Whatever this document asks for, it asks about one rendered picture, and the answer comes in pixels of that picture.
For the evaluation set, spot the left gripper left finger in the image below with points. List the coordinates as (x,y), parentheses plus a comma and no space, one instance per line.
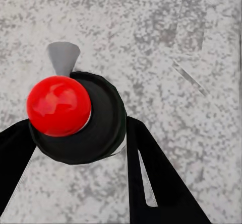
(16,148)

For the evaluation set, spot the insectifuge atomizer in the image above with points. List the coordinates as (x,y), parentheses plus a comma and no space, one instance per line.
(76,117)

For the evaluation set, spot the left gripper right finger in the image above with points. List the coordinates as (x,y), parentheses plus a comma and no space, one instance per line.
(176,204)

